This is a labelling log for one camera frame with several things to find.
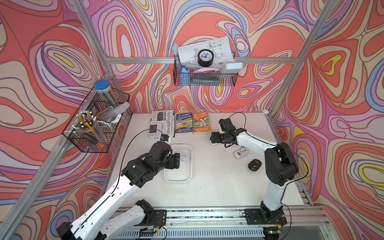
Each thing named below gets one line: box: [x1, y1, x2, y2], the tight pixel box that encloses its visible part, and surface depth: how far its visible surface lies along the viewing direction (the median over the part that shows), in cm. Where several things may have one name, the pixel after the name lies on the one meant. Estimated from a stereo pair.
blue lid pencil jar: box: [93, 79, 119, 107], surface depth 74 cm
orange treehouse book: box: [193, 111, 211, 133], surface depth 113 cm
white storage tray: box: [163, 144, 193, 183], surface depth 88 cm
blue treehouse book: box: [175, 112, 193, 134], surface depth 113 cm
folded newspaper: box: [148, 110, 175, 139], surface depth 110 cm
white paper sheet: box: [178, 36, 236, 68], surface depth 84 cm
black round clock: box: [197, 49, 214, 68], surface depth 80 cm
